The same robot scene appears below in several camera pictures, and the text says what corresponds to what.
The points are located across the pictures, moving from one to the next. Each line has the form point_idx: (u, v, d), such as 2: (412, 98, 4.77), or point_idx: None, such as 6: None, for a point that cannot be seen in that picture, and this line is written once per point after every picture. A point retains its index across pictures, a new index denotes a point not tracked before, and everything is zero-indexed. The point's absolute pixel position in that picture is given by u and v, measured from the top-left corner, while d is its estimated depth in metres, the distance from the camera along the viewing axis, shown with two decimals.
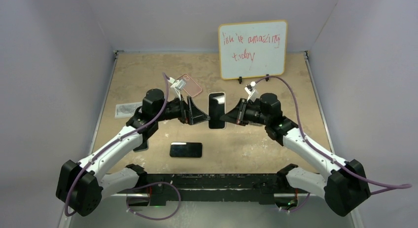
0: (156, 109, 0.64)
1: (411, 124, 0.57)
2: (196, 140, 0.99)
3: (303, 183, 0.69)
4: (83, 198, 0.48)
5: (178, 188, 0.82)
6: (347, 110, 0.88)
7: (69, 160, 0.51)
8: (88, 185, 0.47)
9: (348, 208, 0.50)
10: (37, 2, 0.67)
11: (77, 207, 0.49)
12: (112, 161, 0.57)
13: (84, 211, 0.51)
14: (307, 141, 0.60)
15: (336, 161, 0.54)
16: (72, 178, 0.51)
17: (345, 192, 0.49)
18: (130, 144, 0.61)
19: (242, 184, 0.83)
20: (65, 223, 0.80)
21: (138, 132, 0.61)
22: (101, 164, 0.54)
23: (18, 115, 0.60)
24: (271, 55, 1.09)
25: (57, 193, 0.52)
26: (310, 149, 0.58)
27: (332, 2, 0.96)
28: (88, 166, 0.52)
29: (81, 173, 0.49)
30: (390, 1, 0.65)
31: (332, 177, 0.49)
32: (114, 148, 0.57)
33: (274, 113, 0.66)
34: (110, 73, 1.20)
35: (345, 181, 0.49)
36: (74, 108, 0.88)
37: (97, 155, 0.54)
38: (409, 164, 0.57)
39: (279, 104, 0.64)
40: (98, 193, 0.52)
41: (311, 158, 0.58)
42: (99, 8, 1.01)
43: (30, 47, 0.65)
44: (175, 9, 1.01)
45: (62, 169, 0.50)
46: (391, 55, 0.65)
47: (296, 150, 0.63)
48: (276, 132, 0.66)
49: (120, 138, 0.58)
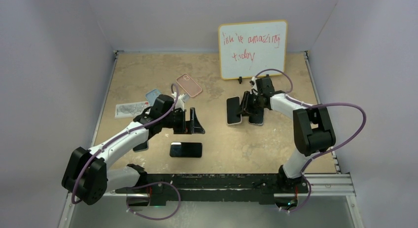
0: (164, 110, 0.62)
1: (411, 124, 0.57)
2: (196, 140, 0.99)
3: (292, 162, 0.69)
4: (90, 185, 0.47)
5: (178, 188, 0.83)
6: (347, 110, 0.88)
7: (79, 147, 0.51)
8: (97, 171, 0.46)
9: (310, 146, 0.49)
10: (37, 3, 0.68)
11: (83, 194, 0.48)
12: (120, 152, 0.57)
13: (90, 199, 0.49)
14: (287, 97, 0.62)
15: (304, 103, 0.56)
16: (81, 166, 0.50)
17: (305, 125, 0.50)
18: (136, 139, 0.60)
19: (242, 184, 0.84)
20: (65, 223, 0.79)
21: (145, 127, 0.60)
22: (110, 152, 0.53)
23: (17, 116, 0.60)
24: (271, 55, 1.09)
25: (63, 181, 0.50)
26: (287, 101, 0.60)
27: (332, 2, 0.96)
28: (98, 153, 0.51)
29: (90, 160, 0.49)
30: (389, 1, 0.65)
31: (296, 110, 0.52)
32: (123, 139, 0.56)
33: (266, 87, 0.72)
34: (110, 73, 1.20)
35: (305, 115, 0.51)
36: (74, 108, 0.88)
37: (107, 143, 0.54)
38: (410, 164, 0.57)
39: (269, 79, 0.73)
40: (104, 182, 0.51)
41: (287, 107, 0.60)
42: (99, 8, 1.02)
43: (29, 48, 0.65)
44: (175, 9, 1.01)
45: (72, 156, 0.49)
46: (390, 55, 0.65)
47: (280, 110, 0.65)
48: (266, 98, 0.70)
49: (128, 132, 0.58)
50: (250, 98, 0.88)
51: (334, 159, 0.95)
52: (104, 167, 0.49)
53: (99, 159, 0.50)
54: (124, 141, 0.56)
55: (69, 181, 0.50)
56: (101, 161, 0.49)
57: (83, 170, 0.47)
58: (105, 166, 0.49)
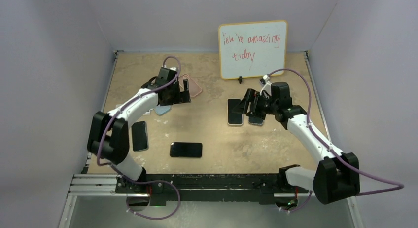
0: (169, 78, 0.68)
1: (411, 124, 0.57)
2: (196, 140, 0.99)
3: (298, 176, 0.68)
4: (116, 142, 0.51)
5: (178, 188, 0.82)
6: (347, 110, 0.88)
7: (98, 112, 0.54)
8: (121, 129, 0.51)
9: (331, 198, 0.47)
10: (37, 2, 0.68)
11: (110, 153, 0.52)
12: (134, 116, 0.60)
13: (117, 158, 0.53)
14: (309, 127, 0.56)
15: (332, 149, 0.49)
16: (103, 128, 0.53)
17: (332, 182, 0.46)
18: (147, 104, 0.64)
19: (242, 184, 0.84)
20: (65, 223, 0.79)
21: (155, 92, 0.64)
22: (128, 113, 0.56)
23: (17, 115, 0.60)
24: (271, 55, 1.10)
25: (87, 145, 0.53)
26: (311, 135, 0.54)
27: (332, 2, 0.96)
28: (118, 114, 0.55)
29: (112, 121, 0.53)
30: (390, 1, 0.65)
31: (324, 164, 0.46)
32: (138, 102, 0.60)
33: (283, 98, 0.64)
34: (110, 73, 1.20)
35: (335, 171, 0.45)
36: (74, 108, 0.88)
37: (123, 105, 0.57)
38: (410, 164, 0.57)
39: (288, 88, 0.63)
40: (126, 142, 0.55)
41: (309, 142, 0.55)
42: (99, 8, 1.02)
43: (30, 49, 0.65)
44: (175, 9, 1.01)
45: (94, 120, 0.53)
46: (391, 55, 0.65)
47: (297, 135, 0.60)
48: (283, 115, 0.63)
49: (140, 95, 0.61)
50: (261, 101, 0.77)
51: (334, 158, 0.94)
52: (125, 126, 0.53)
53: (120, 119, 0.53)
54: (139, 104, 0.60)
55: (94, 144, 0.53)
56: (122, 120, 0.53)
57: (107, 129, 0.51)
58: (126, 125, 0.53)
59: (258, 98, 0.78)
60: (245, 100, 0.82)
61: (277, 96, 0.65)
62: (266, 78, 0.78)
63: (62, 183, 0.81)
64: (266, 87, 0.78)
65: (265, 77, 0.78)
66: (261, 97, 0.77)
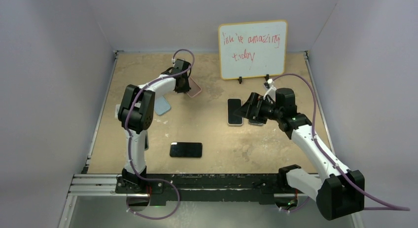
0: (184, 67, 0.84)
1: (410, 123, 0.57)
2: (196, 140, 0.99)
3: (299, 182, 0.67)
4: (144, 110, 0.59)
5: (178, 188, 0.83)
6: (347, 110, 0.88)
7: (130, 84, 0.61)
8: (151, 97, 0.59)
9: (335, 214, 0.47)
10: (37, 2, 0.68)
11: (139, 119, 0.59)
12: (157, 93, 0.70)
13: (145, 125, 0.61)
14: (315, 140, 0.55)
15: (338, 167, 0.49)
16: (132, 98, 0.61)
17: (338, 200, 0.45)
18: (167, 86, 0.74)
19: (242, 184, 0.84)
20: (65, 223, 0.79)
21: (174, 77, 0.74)
22: (153, 89, 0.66)
23: (16, 114, 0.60)
24: (271, 55, 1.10)
25: (118, 113, 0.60)
26: (316, 149, 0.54)
27: (332, 2, 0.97)
28: (147, 87, 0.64)
29: (142, 92, 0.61)
30: (390, 1, 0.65)
31: (330, 181, 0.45)
32: (160, 82, 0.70)
33: (288, 106, 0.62)
34: (110, 73, 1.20)
35: (341, 189, 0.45)
36: (73, 107, 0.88)
37: (150, 82, 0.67)
38: (410, 163, 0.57)
39: (293, 96, 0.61)
40: (153, 112, 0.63)
41: (314, 157, 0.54)
42: (99, 8, 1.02)
43: (29, 49, 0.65)
44: (176, 9, 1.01)
45: (126, 90, 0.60)
46: (390, 55, 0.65)
47: (301, 147, 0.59)
48: (288, 124, 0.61)
49: (162, 77, 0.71)
50: (264, 106, 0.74)
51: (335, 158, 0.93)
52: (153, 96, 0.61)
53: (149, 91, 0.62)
54: (163, 83, 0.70)
55: (124, 111, 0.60)
56: (151, 91, 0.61)
57: (138, 96, 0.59)
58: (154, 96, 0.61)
59: (261, 102, 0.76)
60: (248, 104, 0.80)
61: (282, 103, 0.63)
62: (271, 82, 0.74)
63: (62, 183, 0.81)
64: (270, 91, 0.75)
65: (269, 80, 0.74)
66: (265, 102, 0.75)
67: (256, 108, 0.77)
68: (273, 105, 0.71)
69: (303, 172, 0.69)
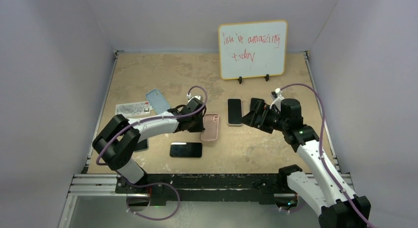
0: (196, 109, 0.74)
1: (410, 124, 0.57)
2: (196, 140, 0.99)
3: (300, 190, 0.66)
4: (117, 151, 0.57)
5: (178, 188, 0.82)
6: (346, 111, 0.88)
7: (119, 114, 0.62)
8: (129, 138, 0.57)
9: None
10: (37, 3, 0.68)
11: (107, 158, 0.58)
12: (151, 132, 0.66)
13: (113, 164, 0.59)
14: (323, 160, 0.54)
15: (345, 191, 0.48)
16: (115, 130, 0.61)
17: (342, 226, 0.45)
18: (166, 127, 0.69)
19: (242, 184, 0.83)
20: (65, 223, 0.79)
21: (177, 118, 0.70)
22: (144, 128, 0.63)
23: (16, 113, 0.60)
24: (271, 56, 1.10)
25: (95, 140, 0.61)
26: (323, 169, 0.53)
27: (332, 2, 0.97)
28: (135, 124, 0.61)
29: (125, 129, 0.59)
30: (390, 2, 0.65)
31: (335, 208, 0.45)
32: (157, 122, 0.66)
33: (294, 118, 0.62)
34: (110, 73, 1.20)
35: (346, 216, 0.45)
36: (73, 107, 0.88)
37: (144, 119, 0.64)
38: (409, 164, 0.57)
39: (299, 108, 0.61)
40: (129, 153, 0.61)
41: (320, 177, 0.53)
42: (98, 8, 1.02)
43: (29, 48, 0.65)
44: (175, 9, 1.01)
45: (113, 120, 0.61)
46: (390, 55, 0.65)
47: (307, 163, 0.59)
48: (294, 137, 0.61)
49: (162, 117, 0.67)
50: (270, 115, 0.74)
51: (334, 158, 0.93)
52: (136, 137, 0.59)
53: (134, 129, 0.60)
54: (160, 122, 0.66)
55: (100, 141, 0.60)
56: (136, 131, 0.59)
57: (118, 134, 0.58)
58: (136, 137, 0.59)
59: (267, 111, 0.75)
60: (253, 112, 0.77)
61: (288, 115, 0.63)
62: (279, 91, 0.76)
63: (62, 183, 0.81)
64: (277, 100, 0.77)
65: (277, 90, 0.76)
66: (271, 112, 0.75)
67: (261, 117, 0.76)
68: (279, 115, 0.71)
69: (305, 179, 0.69)
